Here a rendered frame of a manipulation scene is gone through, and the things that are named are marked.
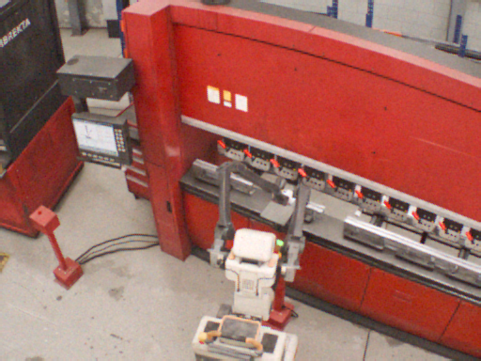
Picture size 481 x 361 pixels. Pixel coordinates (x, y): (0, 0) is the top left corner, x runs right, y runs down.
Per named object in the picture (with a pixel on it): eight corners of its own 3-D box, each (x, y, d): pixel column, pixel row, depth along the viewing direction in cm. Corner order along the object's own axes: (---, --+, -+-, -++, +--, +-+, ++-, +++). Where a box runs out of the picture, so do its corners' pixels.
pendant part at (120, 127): (80, 155, 367) (69, 116, 343) (87, 146, 376) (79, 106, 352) (131, 166, 356) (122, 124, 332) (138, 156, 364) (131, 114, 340)
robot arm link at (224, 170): (212, 162, 308) (224, 162, 301) (229, 161, 318) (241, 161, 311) (213, 239, 311) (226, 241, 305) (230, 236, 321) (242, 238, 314)
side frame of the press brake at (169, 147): (161, 251, 462) (120, 10, 307) (212, 193, 515) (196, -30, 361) (183, 262, 452) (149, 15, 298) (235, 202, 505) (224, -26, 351)
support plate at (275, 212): (259, 216, 354) (259, 215, 353) (278, 192, 370) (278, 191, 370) (284, 226, 347) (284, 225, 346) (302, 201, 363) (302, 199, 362)
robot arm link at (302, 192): (298, 178, 316) (314, 181, 316) (293, 187, 328) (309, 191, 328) (286, 248, 296) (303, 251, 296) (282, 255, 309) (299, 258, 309)
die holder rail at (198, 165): (193, 172, 405) (192, 163, 399) (197, 168, 409) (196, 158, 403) (251, 195, 385) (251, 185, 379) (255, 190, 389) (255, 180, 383)
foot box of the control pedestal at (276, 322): (256, 325, 402) (256, 317, 394) (273, 304, 417) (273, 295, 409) (278, 336, 393) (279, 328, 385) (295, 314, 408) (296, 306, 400)
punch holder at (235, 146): (224, 155, 372) (223, 136, 361) (230, 149, 378) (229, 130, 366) (242, 162, 366) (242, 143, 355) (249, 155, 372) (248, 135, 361)
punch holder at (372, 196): (357, 204, 333) (360, 185, 322) (362, 196, 338) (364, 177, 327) (378, 211, 327) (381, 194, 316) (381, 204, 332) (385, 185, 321)
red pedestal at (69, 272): (53, 280, 434) (24, 217, 379) (69, 263, 450) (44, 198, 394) (68, 290, 426) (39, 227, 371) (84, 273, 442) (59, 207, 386)
